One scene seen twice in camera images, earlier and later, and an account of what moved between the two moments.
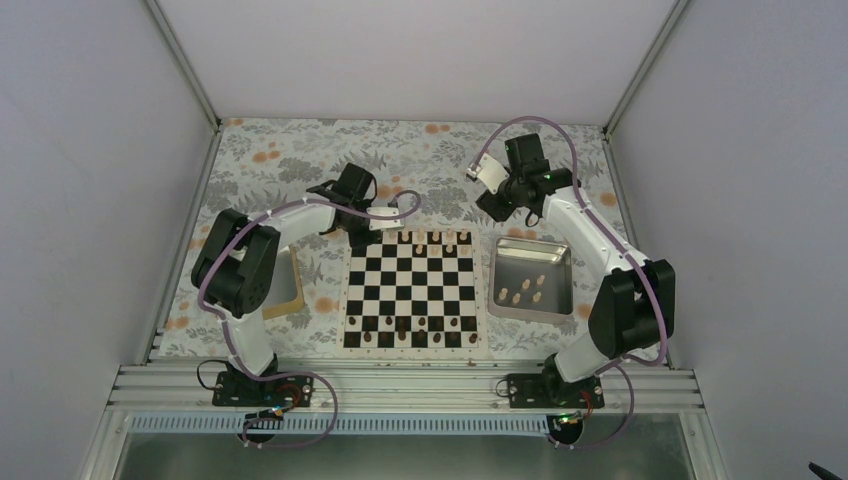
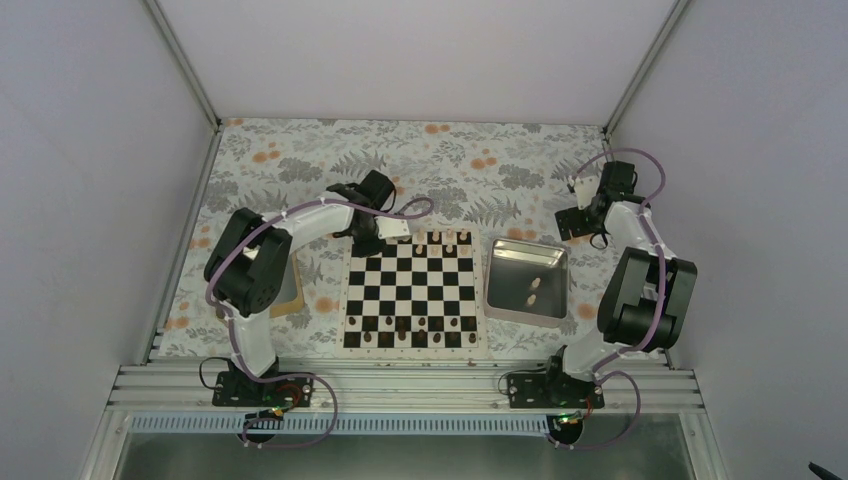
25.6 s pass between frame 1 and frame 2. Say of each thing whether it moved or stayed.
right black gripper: moved
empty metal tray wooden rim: stayed
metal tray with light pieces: stayed
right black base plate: stayed
